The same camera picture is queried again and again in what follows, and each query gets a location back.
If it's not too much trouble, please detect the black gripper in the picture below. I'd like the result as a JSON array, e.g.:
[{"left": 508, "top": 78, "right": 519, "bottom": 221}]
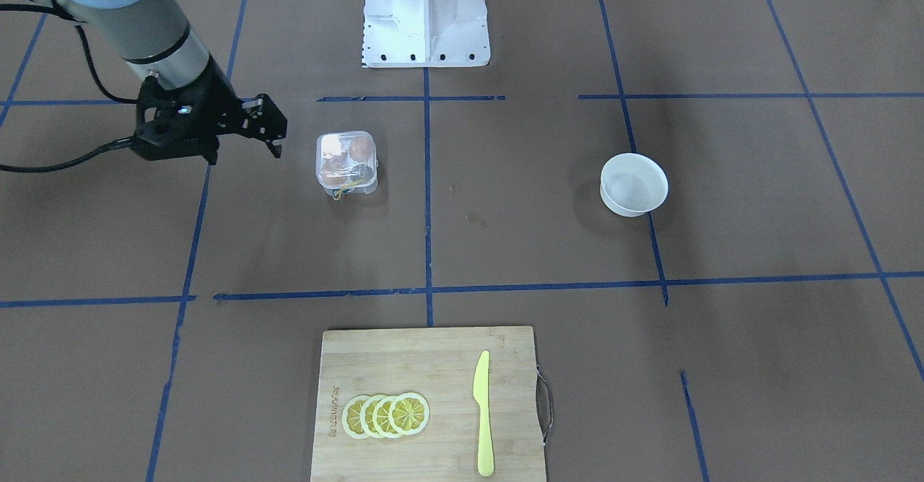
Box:
[{"left": 184, "top": 57, "right": 288, "bottom": 159}]

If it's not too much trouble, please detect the clear plastic egg box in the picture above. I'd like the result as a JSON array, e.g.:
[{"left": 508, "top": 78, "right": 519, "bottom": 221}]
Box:
[{"left": 315, "top": 131, "right": 379, "bottom": 201}]

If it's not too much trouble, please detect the brown egg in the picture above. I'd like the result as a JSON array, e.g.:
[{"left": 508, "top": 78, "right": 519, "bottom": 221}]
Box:
[
  {"left": 349, "top": 138, "right": 375, "bottom": 163},
  {"left": 319, "top": 161, "right": 349, "bottom": 188},
  {"left": 319, "top": 134, "right": 347, "bottom": 160}
]

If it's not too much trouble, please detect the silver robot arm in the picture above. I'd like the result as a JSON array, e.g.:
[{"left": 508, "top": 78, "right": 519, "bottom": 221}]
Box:
[{"left": 4, "top": 0, "right": 287, "bottom": 169}]

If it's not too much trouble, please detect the brown egg in box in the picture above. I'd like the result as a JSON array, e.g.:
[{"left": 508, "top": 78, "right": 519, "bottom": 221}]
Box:
[
  {"left": 319, "top": 134, "right": 347, "bottom": 160},
  {"left": 319, "top": 161, "right": 349, "bottom": 188}
]

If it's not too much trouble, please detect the bamboo cutting board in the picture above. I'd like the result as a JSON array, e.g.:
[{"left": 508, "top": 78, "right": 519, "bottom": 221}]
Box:
[{"left": 310, "top": 325, "right": 548, "bottom": 481}]

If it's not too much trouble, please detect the yellow lemon slice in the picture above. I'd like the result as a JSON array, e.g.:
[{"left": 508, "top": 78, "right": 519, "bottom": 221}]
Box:
[
  {"left": 359, "top": 394, "right": 385, "bottom": 439},
  {"left": 372, "top": 395, "right": 405, "bottom": 439},
  {"left": 341, "top": 395, "right": 370, "bottom": 439},
  {"left": 388, "top": 391, "right": 430, "bottom": 437}
]

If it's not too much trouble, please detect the yellow plastic knife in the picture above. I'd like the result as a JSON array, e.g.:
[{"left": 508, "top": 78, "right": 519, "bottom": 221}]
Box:
[{"left": 472, "top": 350, "right": 495, "bottom": 478}]

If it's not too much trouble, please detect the white ceramic bowl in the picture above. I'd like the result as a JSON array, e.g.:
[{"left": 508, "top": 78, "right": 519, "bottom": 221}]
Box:
[{"left": 598, "top": 152, "right": 669, "bottom": 218}]

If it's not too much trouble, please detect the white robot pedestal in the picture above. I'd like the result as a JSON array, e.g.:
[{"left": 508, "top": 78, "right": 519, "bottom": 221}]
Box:
[{"left": 361, "top": 0, "right": 492, "bottom": 69}]

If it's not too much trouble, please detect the black camera cable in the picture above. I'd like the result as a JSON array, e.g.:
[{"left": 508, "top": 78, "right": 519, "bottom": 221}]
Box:
[{"left": 0, "top": 4, "right": 141, "bottom": 174}]

